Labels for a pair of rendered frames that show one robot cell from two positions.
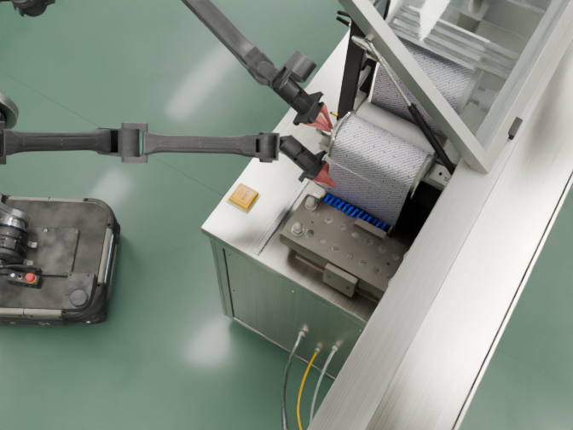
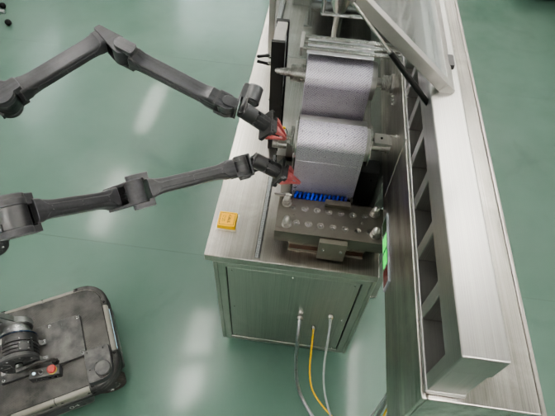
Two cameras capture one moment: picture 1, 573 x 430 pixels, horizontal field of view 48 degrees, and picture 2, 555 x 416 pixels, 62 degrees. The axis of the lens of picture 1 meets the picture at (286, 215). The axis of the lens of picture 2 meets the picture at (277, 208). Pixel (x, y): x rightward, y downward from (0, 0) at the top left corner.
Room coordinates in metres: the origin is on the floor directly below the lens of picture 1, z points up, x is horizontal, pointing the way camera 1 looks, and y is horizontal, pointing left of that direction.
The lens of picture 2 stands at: (-0.02, 0.40, 2.39)
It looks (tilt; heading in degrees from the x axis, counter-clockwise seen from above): 53 degrees down; 336
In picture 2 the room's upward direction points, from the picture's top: 4 degrees clockwise
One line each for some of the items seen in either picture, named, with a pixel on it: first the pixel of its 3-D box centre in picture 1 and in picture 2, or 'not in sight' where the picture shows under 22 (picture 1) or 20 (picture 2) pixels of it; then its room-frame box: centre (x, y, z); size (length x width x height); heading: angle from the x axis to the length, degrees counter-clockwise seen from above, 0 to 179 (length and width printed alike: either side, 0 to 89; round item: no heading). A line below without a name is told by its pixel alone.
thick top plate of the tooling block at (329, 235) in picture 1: (351, 249); (329, 224); (0.80, -0.20, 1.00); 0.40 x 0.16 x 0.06; 62
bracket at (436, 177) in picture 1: (442, 176); (382, 139); (0.90, -0.40, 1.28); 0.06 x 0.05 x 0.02; 62
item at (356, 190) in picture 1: (362, 195); (324, 180); (0.93, -0.22, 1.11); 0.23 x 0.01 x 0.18; 62
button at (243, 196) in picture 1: (243, 196); (227, 220); (1.01, 0.14, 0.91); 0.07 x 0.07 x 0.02; 62
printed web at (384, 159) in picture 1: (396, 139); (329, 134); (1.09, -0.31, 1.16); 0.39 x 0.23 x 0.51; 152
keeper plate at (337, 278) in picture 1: (339, 281); (331, 250); (0.71, -0.17, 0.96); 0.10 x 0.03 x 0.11; 62
